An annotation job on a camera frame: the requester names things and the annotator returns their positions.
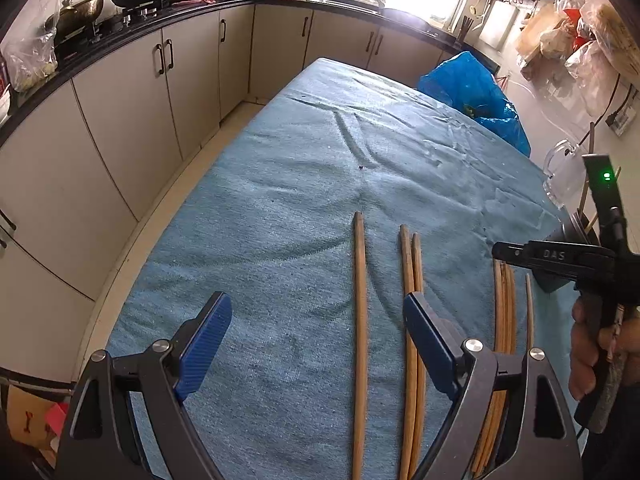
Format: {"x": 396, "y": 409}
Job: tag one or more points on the brown hanging bag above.
{"x": 542, "y": 35}

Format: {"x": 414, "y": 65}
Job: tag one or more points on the hanging plastic noodle bag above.
{"x": 615, "y": 25}

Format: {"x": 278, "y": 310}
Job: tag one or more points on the cardboard box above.
{"x": 32, "y": 420}

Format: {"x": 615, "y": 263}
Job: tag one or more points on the steel cooking pot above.
{"x": 80, "y": 12}

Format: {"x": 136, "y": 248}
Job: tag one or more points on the black kitchen countertop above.
{"x": 140, "y": 27}

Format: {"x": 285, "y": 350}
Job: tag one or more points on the blue towel tablecloth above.
{"x": 280, "y": 210}

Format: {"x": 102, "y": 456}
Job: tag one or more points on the wall socket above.
{"x": 627, "y": 115}

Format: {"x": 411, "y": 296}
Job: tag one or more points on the beige base cabinets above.
{"x": 125, "y": 120}

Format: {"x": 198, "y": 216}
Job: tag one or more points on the steel sink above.
{"x": 350, "y": 4}

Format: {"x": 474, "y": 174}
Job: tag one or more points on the wooden chopstick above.
{"x": 504, "y": 310}
{"x": 497, "y": 310}
{"x": 406, "y": 265}
{"x": 418, "y": 270}
{"x": 529, "y": 310}
{"x": 512, "y": 310}
{"x": 592, "y": 223}
{"x": 359, "y": 335}

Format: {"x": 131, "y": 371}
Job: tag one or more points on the blue plastic bag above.
{"x": 465, "y": 90}

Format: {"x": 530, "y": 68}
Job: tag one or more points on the pinkish hanging plastic bag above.
{"x": 592, "y": 80}

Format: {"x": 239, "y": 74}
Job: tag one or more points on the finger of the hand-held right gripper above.
{"x": 545, "y": 255}

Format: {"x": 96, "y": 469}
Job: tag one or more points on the clear glass mug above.
{"x": 567, "y": 170}

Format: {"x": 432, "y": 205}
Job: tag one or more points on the gas stove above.
{"x": 125, "y": 16}

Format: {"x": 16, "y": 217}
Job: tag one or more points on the dark chopstick cup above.
{"x": 466, "y": 30}

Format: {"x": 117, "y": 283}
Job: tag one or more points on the pink rag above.
{"x": 195, "y": 1}

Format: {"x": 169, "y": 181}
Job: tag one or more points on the clear plastic food bag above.
{"x": 30, "y": 62}

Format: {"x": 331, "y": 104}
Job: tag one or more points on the person's right hand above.
{"x": 582, "y": 355}

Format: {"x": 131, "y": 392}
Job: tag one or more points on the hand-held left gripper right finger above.
{"x": 430, "y": 345}

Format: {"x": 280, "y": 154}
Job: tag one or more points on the black chopstick holder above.
{"x": 557, "y": 280}

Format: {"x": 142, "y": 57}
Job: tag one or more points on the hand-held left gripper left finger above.
{"x": 207, "y": 345}

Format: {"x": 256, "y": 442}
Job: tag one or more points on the white cutting board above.
{"x": 500, "y": 22}

